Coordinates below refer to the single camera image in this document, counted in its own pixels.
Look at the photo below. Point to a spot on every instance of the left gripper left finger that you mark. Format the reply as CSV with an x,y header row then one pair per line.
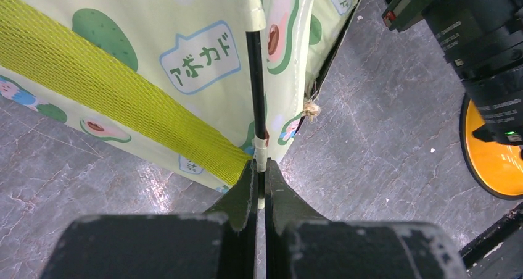
x,y
219,242

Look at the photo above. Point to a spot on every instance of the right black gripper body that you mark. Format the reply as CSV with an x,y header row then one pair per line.
x,y
482,41

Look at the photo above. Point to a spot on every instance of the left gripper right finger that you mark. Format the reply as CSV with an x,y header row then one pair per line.
x,y
302,243

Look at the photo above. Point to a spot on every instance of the green avocado pet tent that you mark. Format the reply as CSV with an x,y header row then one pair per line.
x,y
168,80

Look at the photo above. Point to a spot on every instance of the orange pet bowl stand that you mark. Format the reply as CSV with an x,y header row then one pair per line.
x,y
496,168

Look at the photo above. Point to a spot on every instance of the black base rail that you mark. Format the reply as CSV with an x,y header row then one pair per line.
x,y
497,252

